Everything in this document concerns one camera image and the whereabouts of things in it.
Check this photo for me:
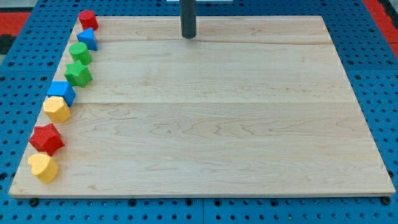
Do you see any red cylinder block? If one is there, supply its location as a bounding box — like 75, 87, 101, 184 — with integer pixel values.
78, 9, 99, 30

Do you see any yellow hexagon block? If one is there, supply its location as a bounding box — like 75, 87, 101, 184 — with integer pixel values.
43, 96, 71, 123

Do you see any yellow heart block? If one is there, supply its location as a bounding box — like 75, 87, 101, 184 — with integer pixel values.
28, 153, 59, 184

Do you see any green cylinder block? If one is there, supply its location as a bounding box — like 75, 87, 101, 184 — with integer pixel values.
68, 42, 91, 65

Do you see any green star block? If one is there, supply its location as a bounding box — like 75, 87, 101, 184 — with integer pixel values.
64, 60, 93, 88

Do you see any blue cube block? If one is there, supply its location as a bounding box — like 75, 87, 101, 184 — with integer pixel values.
47, 81, 76, 106

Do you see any light wooden board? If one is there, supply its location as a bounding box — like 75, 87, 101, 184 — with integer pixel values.
9, 16, 396, 198

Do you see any black cylindrical robot arm rod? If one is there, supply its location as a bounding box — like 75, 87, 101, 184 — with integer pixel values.
179, 0, 197, 39

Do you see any blue triangle block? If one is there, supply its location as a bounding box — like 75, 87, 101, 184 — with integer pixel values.
76, 27, 98, 51

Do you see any red star block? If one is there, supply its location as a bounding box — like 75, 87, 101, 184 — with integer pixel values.
29, 123, 65, 156

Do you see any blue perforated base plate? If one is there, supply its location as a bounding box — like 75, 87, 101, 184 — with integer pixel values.
1, 0, 397, 223

